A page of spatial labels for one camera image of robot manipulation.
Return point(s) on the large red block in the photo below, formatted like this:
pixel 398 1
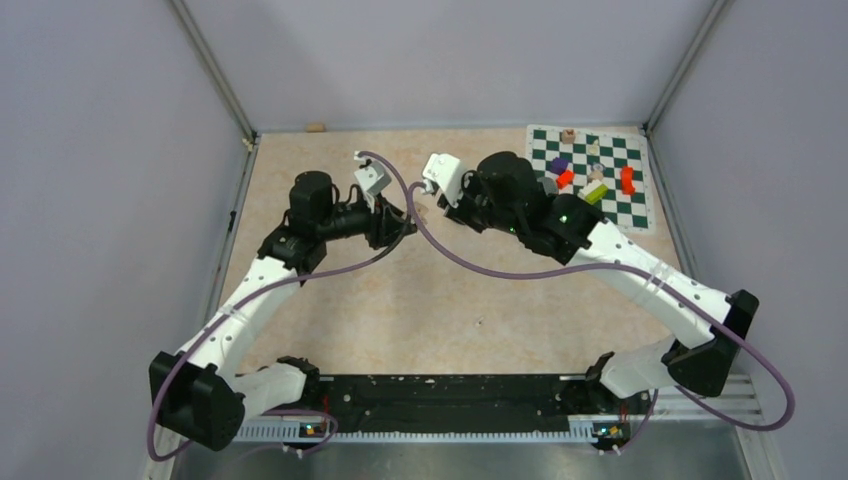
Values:
pixel 627 180

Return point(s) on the left circuit board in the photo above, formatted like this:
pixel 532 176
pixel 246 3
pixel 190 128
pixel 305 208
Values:
pixel 314 430

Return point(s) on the purple block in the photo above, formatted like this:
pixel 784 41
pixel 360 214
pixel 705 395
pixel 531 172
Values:
pixel 559 165

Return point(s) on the black microphone grey head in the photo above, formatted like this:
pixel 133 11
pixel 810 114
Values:
pixel 548 186

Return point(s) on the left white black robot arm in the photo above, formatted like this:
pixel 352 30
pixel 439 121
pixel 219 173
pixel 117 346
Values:
pixel 198 392

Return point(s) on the small red block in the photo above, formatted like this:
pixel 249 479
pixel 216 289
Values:
pixel 565 179

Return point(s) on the right circuit board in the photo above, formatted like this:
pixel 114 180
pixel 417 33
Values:
pixel 615 433

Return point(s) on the white earbud charging case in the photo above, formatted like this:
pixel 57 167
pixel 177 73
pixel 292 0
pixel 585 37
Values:
pixel 421 211

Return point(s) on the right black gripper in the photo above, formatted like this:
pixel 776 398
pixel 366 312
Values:
pixel 470 182

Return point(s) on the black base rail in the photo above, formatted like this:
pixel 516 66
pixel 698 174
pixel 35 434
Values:
pixel 451 404

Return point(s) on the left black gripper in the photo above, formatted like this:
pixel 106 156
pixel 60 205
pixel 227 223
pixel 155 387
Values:
pixel 385 223

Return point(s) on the circuit board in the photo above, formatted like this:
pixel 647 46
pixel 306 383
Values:
pixel 615 433
pixel 314 430

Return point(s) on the wooden cube with mark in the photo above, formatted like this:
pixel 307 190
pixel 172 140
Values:
pixel 568 136

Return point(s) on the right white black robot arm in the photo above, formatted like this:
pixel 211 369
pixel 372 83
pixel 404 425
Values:
pixel 505 193

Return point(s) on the yellow-green block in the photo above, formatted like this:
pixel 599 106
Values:
pixel 593 191

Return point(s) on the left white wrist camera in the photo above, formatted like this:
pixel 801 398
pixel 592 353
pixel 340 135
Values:
pixel 372 177

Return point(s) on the green white chessboard mat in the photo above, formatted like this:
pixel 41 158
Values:
pixel 631 213

